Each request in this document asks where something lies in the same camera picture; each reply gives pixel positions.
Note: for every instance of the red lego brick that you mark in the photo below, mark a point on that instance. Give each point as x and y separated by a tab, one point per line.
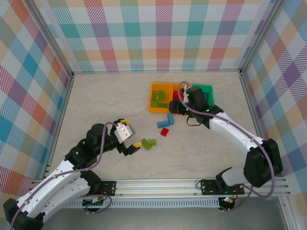
176	95
164	132

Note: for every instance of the blue lego brick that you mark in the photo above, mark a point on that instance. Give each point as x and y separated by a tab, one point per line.
170	119
206	94
163	123

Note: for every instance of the green lego brick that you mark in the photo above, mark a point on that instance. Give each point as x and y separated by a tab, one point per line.
157	98
163	105
146	144
160	94
154	141
155	103

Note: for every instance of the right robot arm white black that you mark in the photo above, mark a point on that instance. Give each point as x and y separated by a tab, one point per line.
235	131

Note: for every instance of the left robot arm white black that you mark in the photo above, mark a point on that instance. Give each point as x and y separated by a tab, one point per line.
48	191

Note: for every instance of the green plastic bin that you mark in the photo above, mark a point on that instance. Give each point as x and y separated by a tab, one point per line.
211	98

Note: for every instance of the small controller circuit board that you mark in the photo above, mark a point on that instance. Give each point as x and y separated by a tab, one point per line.
227	200
92	203

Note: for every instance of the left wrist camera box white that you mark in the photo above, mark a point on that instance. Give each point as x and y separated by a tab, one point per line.
122	134

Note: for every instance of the aluminium frame rail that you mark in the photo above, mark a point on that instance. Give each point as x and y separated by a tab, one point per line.
63	107
251	107
156	71

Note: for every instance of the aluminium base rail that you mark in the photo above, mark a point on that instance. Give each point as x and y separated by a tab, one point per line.
156	188

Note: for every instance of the aluminium frame post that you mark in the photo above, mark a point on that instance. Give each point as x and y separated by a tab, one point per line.
260	36
55	40
287	213

